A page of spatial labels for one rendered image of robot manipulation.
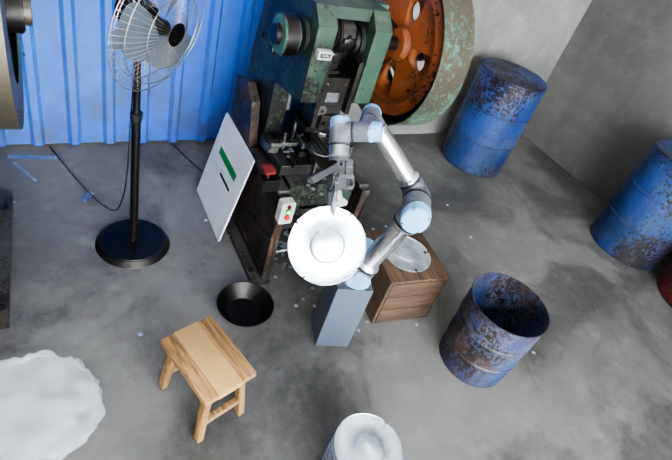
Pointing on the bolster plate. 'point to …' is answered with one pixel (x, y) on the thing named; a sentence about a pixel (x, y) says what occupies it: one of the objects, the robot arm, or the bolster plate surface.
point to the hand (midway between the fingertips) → (331, 211)
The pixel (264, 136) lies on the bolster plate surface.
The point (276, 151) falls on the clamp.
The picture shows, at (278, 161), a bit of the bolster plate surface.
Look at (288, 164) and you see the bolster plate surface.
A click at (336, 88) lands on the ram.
